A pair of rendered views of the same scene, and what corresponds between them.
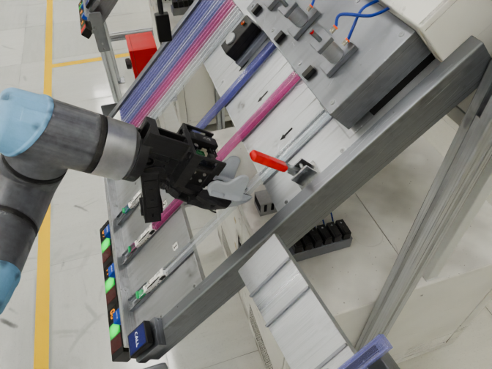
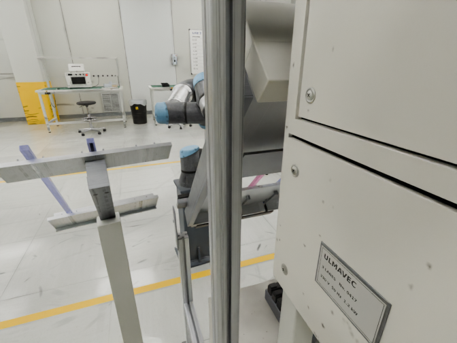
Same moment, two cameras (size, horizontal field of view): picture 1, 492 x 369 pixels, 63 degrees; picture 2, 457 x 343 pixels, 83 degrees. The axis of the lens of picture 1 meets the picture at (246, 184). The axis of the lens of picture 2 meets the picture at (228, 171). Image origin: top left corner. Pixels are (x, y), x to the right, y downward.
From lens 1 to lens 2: 0.80 m
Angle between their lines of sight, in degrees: 73
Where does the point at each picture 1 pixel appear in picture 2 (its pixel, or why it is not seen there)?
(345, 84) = not seen: hidden behind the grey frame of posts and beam
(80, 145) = (199, 92)
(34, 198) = (193, 109)
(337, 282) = (250, 334)
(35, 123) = (197, 79)
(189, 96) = not seen: outside the picture
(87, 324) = (264, 278)
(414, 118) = not seen: hidden behind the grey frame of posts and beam
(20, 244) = (175, 111)
